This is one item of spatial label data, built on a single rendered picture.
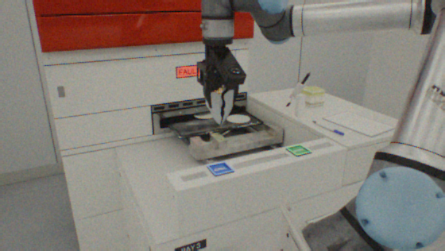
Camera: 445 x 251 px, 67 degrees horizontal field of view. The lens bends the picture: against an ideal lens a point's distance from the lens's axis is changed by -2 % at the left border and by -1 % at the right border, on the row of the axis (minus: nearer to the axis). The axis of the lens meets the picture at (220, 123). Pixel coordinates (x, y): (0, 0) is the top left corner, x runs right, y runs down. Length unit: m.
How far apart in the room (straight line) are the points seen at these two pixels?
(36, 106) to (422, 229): 2.69
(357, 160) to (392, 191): 0.64
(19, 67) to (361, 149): 2.38
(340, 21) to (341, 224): 0.43
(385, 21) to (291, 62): 2.80
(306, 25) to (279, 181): 0.43
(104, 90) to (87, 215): 0.55
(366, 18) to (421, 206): 0.42
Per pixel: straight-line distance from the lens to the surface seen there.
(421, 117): 0.59
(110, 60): 1.33
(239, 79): 0.73
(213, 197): 0.89
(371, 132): 1.24
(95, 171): 1.47
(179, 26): 1.32
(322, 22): 0.81
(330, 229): 0.70
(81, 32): 1.26
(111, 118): 1.39
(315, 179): 1.07
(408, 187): 0.54
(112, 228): 1.63
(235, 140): 1.29
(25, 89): 2.87
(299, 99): 1.28
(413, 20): 0.81
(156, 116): 1.41
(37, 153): 3.04
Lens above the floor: 1.41
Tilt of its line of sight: 22 degrees down
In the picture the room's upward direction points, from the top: straight up
